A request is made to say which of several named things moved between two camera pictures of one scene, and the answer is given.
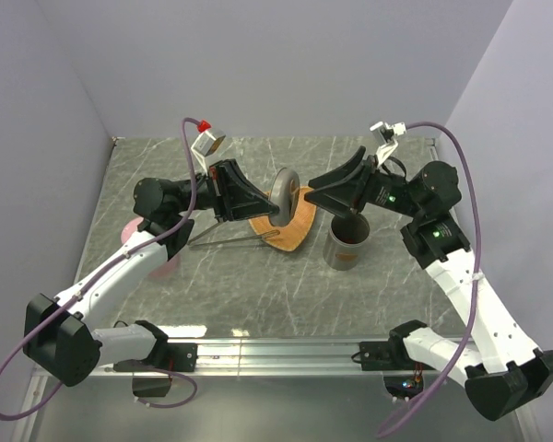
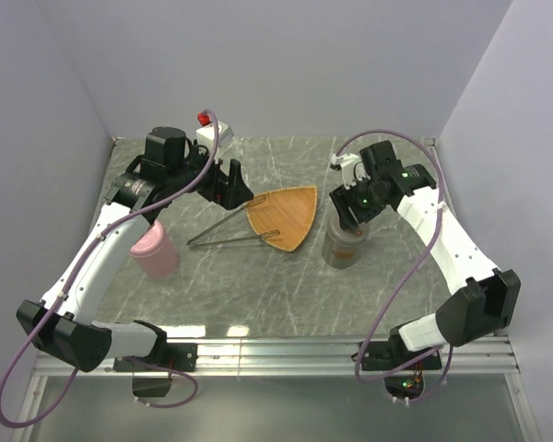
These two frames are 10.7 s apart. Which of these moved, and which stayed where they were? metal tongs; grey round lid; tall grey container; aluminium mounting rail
Moved: grey round lid
Stayed: tall grey container; metal tongs; aluminium mounting rail
